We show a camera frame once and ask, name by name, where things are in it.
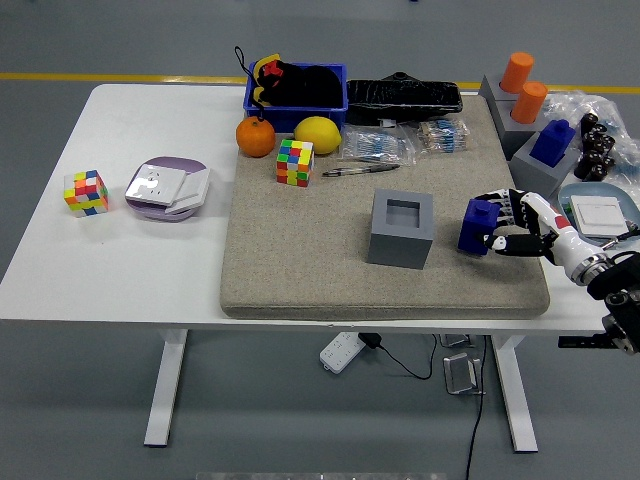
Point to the white table leg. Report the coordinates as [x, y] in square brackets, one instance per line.
[515, 395]
[165, 390]

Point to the clear bag of brown resistors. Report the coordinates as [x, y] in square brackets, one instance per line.
[442, 135]

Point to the crumpled clear plastic bag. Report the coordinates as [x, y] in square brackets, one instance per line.
[575, 105]

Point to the yellow lemon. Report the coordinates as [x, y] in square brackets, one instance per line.
[317, 135]

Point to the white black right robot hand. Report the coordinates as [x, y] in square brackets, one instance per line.
[557, 235]

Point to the small black cylinder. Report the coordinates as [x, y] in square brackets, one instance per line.
[606, 163]
[596, 173]
[592, 156]
[591, 120]
[596, 132]
[604, 143]
[581, 170]

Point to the small colourful puzzle cube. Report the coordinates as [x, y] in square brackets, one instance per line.
[86, 194]

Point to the black tray wrapped in plastic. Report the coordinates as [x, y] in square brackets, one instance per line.
[400, 100]

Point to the white power strip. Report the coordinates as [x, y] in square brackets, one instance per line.
[340, 352]

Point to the light blue plate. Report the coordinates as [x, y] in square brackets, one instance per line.
[587, 190]

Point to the grey square seal holder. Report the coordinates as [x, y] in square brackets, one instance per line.
[400, 250]
[535, 177]

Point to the purple plate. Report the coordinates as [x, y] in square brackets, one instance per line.
[172, 162]

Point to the large metal bracket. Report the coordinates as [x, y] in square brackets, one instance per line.
[462, 372]

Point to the white wall socket panel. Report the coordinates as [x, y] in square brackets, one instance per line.
[152, 185]

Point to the clear bag of blue resistors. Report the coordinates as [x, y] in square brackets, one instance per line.
[375, 145]

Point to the white wall switch panel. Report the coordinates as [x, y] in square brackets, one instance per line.
[194, 192]
[597, 215]

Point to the small green part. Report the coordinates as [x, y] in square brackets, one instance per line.
[566, 208]

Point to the blue seal stamp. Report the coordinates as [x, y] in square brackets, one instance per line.
[472, 230]
[550, 142]

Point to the small metal bracket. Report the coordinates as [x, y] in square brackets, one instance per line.
[456, 341]

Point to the orange cylinder stamp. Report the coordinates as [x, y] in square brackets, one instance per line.
[529, 102]
[517, 72]

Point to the orange fruit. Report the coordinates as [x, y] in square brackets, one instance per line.
[256, 137]

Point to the large colourful puzzle cube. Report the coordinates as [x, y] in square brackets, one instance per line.
[295, 162]

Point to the blue plastic bin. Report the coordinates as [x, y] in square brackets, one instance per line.
[295, 119]

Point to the black table control panel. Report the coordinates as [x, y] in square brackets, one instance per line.
[575, 343]

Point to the clear ballpoint pen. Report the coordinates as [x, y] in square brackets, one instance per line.
[360, 170]

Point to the grey cylinder stamp holder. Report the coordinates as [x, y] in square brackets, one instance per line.
[490, 90]
[515, 137]

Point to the grey-brown fabric mat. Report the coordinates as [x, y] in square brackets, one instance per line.
[300, 250]

